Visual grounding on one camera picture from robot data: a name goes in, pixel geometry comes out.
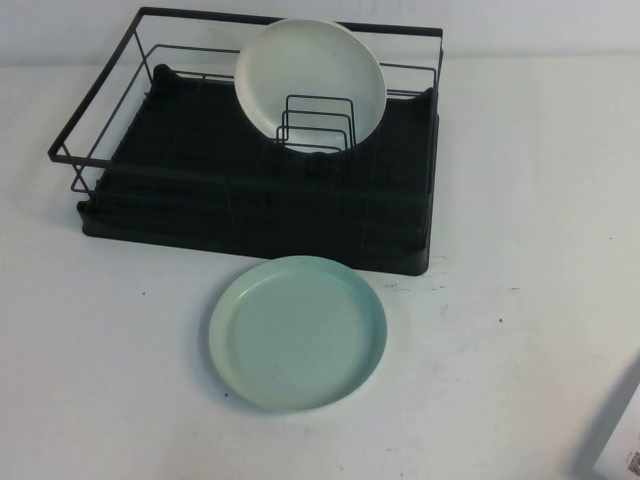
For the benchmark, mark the light teal round plate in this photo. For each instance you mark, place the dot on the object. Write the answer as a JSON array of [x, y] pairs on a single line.
[[300, 340]]

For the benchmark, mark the white round plate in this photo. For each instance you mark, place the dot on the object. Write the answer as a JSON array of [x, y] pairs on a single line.
[[300, 65]]

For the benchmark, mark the black plastic drain tray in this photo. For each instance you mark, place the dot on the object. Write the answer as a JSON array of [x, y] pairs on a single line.
[[200, 200]]

